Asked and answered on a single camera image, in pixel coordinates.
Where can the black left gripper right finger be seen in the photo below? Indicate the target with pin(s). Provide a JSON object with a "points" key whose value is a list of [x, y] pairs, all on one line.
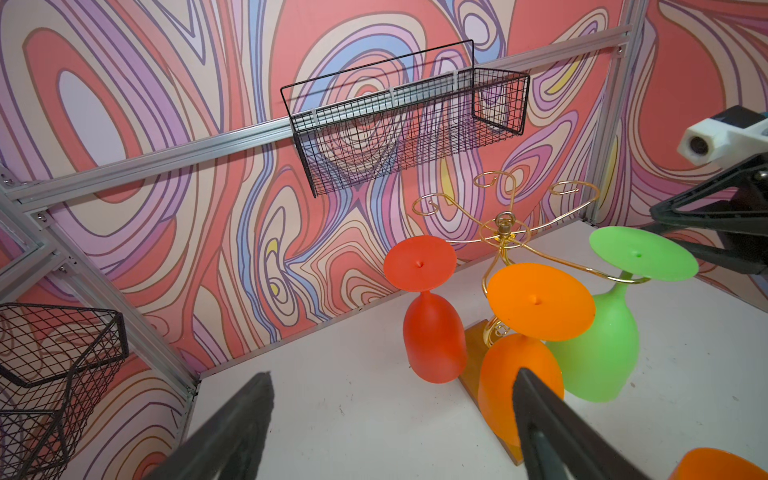
{"points": [[556, 443]]}

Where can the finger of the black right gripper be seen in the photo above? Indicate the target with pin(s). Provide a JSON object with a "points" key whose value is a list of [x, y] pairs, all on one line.
{"points": [[734, 201], [744, 246]]}

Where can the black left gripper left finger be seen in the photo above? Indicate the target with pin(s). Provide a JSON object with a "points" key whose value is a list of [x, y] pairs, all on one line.
{"points": [[230, 444]]}

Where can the green wine glass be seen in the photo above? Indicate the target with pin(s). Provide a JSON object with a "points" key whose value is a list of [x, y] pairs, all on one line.
{"points": [[597, 364]]}

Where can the orange wine glass back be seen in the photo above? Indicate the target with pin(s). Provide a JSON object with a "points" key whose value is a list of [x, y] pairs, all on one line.
{"points": [[716, 464]]}

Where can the orange wine glass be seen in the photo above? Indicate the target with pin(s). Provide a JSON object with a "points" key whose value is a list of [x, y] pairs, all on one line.
{"points": [[539, 304], [716, 464]]}

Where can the orange wine glass front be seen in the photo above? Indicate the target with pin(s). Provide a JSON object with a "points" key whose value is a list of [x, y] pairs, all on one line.
{"points": [[539, 304]]}

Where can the red wine glass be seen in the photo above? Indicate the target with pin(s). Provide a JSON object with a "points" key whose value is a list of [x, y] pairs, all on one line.
{"points": [[433, 332]]}

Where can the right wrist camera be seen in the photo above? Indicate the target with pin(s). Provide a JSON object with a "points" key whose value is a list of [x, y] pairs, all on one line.
{"points": [[725, 139]]}

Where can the black wire basket left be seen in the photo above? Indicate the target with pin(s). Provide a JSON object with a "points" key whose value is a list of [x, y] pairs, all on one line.
{"points": [[57, 363]]}

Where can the black wire basket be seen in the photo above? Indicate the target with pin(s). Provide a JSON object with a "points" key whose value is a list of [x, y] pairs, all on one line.
{"points": [[57, 363], [380, 115]]}

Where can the aluminium cage frame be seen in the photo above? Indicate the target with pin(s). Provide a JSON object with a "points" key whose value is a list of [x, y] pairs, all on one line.
{"points": [[153, 137]]}

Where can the black wire basket back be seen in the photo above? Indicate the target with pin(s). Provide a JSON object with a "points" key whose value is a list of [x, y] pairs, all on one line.
{"points": [[380, 115]]}

